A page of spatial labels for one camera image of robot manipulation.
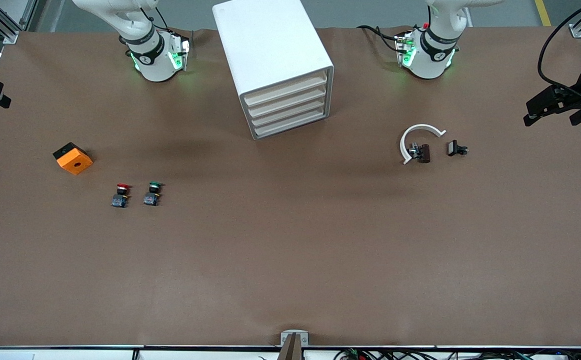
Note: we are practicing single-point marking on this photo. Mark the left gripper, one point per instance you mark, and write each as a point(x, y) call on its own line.
point(578, 93)

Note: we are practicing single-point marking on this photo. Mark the red push button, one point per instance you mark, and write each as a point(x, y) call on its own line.
point(120, 201)

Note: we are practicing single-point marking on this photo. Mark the white cabinet drawer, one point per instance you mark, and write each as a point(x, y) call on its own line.
point(288, 113)
point(290, 124)
point(285, 90)
point(286, 101)

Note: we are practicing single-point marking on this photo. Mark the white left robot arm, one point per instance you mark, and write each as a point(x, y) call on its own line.
point(428, 55)

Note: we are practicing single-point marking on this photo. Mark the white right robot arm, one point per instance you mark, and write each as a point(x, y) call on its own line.
point(153, 60)

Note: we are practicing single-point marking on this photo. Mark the green push button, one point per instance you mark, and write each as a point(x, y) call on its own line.
point(151, 199)

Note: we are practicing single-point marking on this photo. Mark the white drawer cabinet housing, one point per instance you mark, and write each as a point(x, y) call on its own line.
point(265, 45)

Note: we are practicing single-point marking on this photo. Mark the orange and black box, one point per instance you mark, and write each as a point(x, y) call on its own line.
point(75, 162)

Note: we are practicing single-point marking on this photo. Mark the white curved pipe clamp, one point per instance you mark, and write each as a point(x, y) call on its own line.
point(420, 126)

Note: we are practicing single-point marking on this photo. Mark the brown table cover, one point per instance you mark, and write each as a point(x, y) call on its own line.
point(290, 260)

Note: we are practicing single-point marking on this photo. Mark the black square switch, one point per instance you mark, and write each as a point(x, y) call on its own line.
point(453, 147)

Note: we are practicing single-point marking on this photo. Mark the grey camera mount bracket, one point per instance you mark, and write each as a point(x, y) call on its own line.
point(294, 345)

